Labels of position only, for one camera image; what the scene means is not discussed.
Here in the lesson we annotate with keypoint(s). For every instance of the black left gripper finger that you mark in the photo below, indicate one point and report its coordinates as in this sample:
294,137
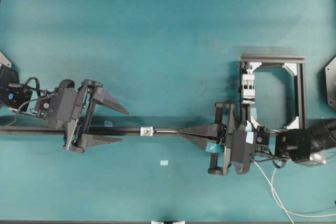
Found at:
88,140
103,98

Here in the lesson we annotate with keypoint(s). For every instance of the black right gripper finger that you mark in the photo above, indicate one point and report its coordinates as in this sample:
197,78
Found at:
198,140
203,130

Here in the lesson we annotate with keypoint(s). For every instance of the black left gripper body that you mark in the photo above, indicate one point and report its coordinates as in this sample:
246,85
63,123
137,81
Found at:
82,113

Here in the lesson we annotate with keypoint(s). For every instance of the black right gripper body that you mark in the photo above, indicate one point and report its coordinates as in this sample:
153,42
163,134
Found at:
220,163

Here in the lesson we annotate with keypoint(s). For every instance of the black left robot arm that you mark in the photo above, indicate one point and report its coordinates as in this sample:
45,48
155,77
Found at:
20,97

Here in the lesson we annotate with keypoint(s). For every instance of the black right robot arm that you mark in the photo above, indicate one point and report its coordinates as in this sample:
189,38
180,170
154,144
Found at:
307,147

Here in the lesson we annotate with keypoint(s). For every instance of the blue tape on gripper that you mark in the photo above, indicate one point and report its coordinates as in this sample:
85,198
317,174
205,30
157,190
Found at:
214,148

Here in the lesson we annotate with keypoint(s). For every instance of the small white tape patch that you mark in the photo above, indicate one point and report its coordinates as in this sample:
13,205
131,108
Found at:
164,162

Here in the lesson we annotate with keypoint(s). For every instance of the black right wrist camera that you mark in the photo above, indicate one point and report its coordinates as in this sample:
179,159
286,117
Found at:
242,149

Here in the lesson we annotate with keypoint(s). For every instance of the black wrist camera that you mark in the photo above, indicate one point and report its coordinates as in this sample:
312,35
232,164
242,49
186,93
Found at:
242,149
61,106

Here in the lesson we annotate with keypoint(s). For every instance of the long black aluminium rail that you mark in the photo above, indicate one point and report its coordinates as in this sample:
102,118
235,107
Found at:
95,130

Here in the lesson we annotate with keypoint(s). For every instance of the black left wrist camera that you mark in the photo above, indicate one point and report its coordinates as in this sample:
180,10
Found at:
61,106

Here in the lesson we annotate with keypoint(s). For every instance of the white bracket with hole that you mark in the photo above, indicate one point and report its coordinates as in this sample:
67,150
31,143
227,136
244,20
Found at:
146,131

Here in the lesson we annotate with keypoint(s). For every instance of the white clamp block on frame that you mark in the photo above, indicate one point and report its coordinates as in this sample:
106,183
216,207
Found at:
247,84

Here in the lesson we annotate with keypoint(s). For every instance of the black aluminium frame fixture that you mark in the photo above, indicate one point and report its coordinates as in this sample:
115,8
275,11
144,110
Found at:
295,66

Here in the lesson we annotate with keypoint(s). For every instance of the grey corner bracket at edge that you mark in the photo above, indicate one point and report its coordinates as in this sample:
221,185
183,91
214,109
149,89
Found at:
167,222

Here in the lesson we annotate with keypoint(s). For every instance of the black table edge rail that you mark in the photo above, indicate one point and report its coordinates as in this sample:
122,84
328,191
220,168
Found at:
141,222

